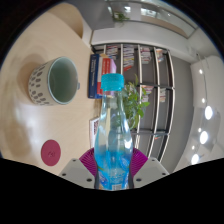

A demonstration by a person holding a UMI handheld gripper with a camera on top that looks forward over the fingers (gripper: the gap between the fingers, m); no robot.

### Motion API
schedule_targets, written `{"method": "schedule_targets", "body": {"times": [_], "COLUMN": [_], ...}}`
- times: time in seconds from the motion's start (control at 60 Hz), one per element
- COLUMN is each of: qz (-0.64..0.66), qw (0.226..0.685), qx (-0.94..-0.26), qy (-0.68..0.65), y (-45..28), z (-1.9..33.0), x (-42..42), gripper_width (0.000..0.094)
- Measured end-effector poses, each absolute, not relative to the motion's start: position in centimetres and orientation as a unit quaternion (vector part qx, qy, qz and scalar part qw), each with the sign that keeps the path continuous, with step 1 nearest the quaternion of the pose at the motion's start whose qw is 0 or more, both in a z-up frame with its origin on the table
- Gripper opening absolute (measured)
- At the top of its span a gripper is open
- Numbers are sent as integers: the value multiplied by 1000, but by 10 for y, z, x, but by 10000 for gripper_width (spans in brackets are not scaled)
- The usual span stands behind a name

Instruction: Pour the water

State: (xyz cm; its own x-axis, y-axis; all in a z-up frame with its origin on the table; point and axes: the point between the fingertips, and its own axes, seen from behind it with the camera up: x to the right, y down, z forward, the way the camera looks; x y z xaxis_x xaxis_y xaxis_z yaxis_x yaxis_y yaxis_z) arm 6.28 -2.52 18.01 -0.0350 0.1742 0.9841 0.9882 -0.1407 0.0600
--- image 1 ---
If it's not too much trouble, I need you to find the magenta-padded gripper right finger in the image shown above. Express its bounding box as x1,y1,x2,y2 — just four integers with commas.
130,147,171,189

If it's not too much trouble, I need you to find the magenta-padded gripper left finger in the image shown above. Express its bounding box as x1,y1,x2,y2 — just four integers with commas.
58,147,99,189

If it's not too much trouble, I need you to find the clear blue-capped drink bottle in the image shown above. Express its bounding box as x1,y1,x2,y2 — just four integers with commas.
93,73,135,192

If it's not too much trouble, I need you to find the flat round red coaster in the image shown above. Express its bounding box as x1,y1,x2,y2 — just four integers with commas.
40,139,62,167

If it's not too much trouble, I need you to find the group of ceiling lights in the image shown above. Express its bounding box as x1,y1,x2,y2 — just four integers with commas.
189,66,215,166

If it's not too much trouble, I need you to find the leafy green potted plant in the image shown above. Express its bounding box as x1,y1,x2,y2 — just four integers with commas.
121,73,151,132

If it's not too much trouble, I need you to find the grey bookshelf unit with books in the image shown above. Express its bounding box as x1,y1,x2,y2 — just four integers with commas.
91,43,177,165

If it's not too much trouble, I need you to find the beige patterned green-lined mug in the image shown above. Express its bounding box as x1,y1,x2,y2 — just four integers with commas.
27,55,81,107

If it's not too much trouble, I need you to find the thick dark blue book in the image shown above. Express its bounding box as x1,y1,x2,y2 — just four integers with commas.
87,53,101,100

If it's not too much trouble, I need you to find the thick red book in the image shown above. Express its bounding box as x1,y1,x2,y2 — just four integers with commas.
96,55,108,98

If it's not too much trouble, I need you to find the pink-covered red book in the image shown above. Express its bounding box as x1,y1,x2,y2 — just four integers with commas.
103,57,118,96

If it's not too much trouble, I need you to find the wooden round-backed chair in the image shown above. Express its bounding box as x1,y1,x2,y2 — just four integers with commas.
45,1,85,40

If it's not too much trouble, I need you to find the small window-side green plant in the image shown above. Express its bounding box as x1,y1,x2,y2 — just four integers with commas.
112,11,132,24

